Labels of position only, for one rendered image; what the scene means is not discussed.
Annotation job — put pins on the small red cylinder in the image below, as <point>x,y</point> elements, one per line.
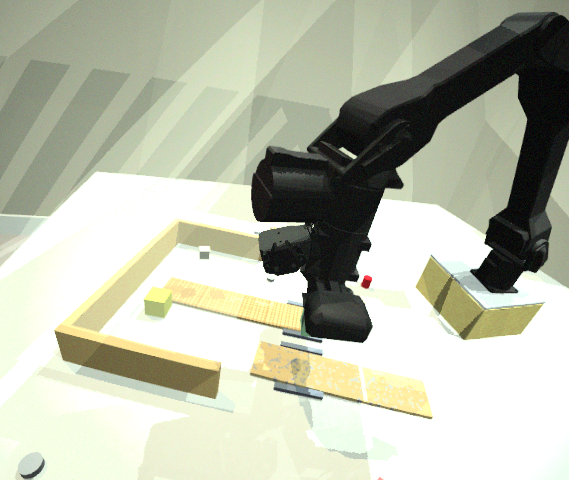
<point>366,281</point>

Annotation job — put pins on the light wooden plank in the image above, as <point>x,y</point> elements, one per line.
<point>341,379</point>

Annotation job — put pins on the white and green letter cube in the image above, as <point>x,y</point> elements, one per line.
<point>302,324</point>

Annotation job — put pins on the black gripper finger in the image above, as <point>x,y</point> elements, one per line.
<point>311,285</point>
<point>304,297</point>

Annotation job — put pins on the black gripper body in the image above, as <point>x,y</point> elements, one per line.
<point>333,311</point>

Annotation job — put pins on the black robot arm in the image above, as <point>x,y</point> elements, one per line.
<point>387,125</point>

